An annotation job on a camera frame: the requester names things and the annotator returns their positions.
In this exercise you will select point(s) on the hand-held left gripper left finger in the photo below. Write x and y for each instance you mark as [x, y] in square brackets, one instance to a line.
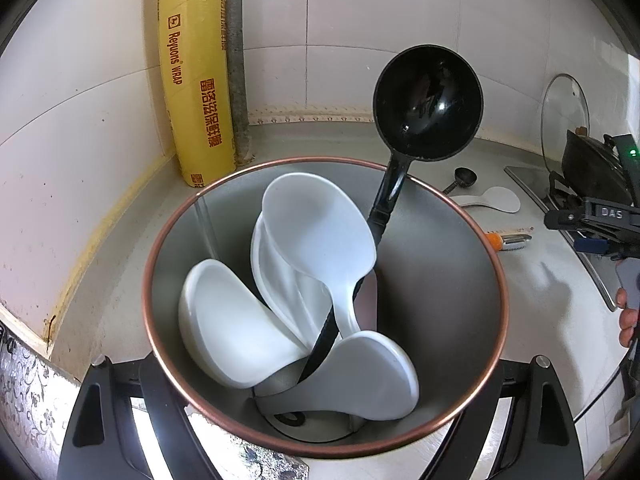
[160, 400]

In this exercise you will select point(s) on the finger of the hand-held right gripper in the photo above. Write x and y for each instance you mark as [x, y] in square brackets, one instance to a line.
[592, 245]
[600, 215]

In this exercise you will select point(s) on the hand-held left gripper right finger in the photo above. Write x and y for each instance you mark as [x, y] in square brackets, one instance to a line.
[492, 395]

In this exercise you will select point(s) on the paper chopsticks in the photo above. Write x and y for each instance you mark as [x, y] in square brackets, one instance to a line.
[505, 231]

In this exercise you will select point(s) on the white plastic rice paddle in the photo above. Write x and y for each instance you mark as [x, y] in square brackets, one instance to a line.
[380, 375]

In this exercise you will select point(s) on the red metal utensil holder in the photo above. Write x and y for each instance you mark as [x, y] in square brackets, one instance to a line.
[440, 285]

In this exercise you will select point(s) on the pink ceramic spoon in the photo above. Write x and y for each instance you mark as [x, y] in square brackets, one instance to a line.
[369, 305]

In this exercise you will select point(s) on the black plastic ladle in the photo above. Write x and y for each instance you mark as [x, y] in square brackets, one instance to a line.
[430, 105]

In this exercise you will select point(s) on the white plastic serving spoon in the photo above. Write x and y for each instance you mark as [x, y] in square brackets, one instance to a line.
[320, 230]

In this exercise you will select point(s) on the person's right hand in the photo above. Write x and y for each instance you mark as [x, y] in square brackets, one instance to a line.
[629, 325]

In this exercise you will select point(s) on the stainless steel gas stove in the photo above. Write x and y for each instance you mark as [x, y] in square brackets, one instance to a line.
[595, 280]

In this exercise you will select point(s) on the black wok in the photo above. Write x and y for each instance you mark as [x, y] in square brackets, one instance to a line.
[590, 160]

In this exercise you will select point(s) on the black stove pan support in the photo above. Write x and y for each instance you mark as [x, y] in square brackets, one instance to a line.
[557, 187]

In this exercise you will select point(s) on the glass pot lid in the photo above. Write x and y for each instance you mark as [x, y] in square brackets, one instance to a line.
[565, 110]

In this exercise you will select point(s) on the yellow cling wrap roll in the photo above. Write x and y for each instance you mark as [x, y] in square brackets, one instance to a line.
[195, 85]

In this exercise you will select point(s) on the grey metal pipe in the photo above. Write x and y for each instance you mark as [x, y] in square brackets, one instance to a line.
[236, 85]

